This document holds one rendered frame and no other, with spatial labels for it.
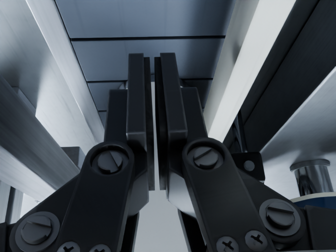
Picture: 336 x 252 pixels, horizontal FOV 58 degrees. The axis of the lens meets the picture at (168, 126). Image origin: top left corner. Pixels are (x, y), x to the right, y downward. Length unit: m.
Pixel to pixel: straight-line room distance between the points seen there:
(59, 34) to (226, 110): 0.09
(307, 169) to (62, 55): 0.31
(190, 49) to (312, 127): 0.16
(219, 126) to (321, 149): 0.21
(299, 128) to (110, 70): 0.18
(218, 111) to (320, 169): 0.26
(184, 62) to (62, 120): 0.21
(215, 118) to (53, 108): 0.21
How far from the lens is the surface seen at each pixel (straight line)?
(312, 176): 0.40
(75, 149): 0.29
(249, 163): 0.29
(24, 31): 0.24
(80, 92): 0.21
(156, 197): 0.15
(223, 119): 0.17
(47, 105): 0.33
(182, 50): 0.17
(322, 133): 0.32
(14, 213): 0.30
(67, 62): 0.18
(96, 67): 0.18
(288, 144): 0.33
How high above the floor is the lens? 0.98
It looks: 25 degrees down
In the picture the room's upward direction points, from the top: 177 degrees clockwise
